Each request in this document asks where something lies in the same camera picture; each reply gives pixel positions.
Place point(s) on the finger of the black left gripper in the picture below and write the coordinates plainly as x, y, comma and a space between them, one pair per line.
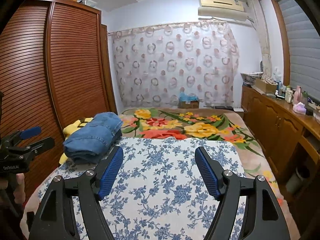
38, 148

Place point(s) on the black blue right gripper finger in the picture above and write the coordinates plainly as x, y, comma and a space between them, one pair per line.
106, 173
211, 173

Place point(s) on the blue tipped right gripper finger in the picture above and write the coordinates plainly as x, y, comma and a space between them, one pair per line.
25, 134

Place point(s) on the blue denim pants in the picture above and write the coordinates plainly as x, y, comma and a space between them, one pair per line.
90, 143

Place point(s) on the person's left hand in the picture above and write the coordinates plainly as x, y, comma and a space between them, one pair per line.
19, 192

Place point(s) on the yellow garment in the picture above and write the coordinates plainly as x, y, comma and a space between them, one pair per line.
70, 129

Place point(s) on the blue floral white cloth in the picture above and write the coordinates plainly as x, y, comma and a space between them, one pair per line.
159, 192

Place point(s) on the floral brown bed blanket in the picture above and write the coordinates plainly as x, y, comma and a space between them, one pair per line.
207, 125

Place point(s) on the brown louvered wooden wardrobe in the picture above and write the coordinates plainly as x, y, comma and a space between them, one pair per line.
54, 70

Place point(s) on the cardboard box with blue items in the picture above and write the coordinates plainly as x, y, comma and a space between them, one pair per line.
186, 101

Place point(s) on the long wooden sideboard cabinet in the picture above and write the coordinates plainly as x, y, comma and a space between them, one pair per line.
289, 140

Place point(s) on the patterned box on sideboard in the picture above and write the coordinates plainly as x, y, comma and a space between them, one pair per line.
249, 79

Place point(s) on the cardboard box on sideboard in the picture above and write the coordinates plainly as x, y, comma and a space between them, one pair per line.
265, 87

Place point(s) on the pink tissue pack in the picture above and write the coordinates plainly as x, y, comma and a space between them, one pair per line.
299, 108

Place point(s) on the white bottle on sideboard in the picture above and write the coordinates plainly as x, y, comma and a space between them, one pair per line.
288, 95

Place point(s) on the pink bottle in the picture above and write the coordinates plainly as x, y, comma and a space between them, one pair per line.
297, 95

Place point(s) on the pink circle patterned curtain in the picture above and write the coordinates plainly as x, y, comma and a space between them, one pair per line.
162, 65

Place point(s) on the beige tied side curtain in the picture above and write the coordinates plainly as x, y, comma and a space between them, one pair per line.
261, 28

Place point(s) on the grey window blind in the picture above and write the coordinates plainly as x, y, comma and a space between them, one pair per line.
300, 46

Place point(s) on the beige wall air conditioner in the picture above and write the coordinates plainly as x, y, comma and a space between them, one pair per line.
231, 9

